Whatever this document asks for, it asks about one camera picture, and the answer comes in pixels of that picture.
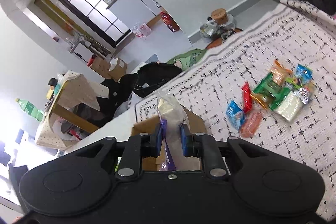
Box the blue plum snack packet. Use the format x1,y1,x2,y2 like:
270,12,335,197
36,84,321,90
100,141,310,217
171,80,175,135
226,100,245,131

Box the orange cracker packet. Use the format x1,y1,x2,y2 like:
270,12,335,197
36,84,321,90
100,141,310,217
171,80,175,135
269,59,293,86

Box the wooden table with cloth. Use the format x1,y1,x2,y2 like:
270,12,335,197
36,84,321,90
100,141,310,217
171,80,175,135
35,71,109,151

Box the black jacket on floor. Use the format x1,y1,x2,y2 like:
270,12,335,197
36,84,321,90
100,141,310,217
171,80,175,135
97,73,138,120

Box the white kitchen cabinet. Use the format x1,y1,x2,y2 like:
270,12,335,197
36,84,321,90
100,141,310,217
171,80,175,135
108,0,161,29

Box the green cartoon floor mat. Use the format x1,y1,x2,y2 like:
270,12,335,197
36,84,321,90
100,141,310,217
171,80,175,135
166,49,207,71

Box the red snack packet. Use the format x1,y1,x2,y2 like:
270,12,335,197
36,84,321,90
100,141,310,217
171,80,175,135
241,82,253,114

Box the small cardboard box on floor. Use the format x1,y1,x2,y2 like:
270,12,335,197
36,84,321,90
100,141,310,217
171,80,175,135
107,58,127,81

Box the purple white snack pack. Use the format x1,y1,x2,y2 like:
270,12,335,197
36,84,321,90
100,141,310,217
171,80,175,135
157,91,187,171

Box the green sprite bottle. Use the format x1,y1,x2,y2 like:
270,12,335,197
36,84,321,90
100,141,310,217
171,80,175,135
15,98,44,122

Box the brown lidded jar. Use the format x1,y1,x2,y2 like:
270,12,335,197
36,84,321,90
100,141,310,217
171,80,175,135
211,8,228,25

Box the pink sausage packet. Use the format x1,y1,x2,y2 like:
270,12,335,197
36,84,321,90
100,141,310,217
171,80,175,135
240,111,263,138

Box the black backpack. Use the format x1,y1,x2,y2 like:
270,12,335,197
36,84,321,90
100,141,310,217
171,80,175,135
133,63,182,98

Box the green snack packet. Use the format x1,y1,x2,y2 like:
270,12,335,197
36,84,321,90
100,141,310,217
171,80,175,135
251,73,291,111

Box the clear bag of items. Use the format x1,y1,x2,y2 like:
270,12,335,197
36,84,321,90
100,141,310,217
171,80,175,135
199,20,221,40

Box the small blue snack packet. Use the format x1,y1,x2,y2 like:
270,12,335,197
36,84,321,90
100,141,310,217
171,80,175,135
294,64,313,85

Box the patterned white cloth mat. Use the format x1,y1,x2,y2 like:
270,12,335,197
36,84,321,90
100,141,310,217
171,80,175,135
134,0,336,222

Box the white bed sheet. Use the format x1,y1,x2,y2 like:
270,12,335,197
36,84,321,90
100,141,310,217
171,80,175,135
65,93,142,154

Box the red oil bottle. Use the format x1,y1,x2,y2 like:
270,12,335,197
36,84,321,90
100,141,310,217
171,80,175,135
161,11,180,32

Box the brown cardboard box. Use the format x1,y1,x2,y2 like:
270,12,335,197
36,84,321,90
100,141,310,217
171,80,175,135
131,106,207,171

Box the pack of water bottles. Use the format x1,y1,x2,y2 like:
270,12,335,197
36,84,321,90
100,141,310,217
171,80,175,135
131,23,151,38

